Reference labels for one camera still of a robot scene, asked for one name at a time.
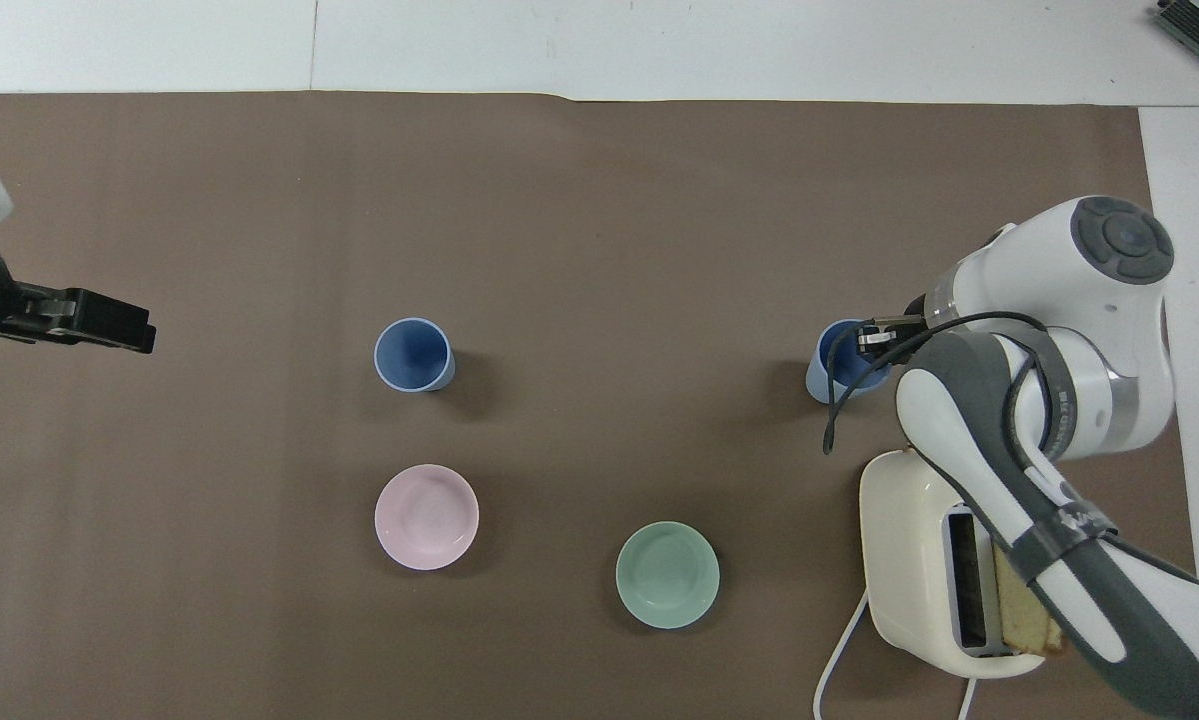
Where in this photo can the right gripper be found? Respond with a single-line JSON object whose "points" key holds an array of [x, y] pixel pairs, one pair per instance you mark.
{"points": [[916, 306]]}

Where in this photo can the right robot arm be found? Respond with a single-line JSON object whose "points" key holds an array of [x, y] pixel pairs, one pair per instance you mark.
{"points": [[1079, 300]]}

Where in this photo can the blue cup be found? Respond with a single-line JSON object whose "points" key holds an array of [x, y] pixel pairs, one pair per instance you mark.
{"points": [[821, 378], [414, 352]]}

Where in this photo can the cream toaster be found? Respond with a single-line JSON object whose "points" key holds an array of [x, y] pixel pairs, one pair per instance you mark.
{"points": [[904, 550]]}

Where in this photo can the bread slice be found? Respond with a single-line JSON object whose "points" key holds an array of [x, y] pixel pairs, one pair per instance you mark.
{"points": [[1021, 610]]}

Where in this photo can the green bowl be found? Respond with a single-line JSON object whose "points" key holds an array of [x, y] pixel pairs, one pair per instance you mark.
{"points": [[667, 575]]}

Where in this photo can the pink bowl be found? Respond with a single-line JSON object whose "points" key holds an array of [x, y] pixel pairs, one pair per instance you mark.
{"points": [[426, 517]]}

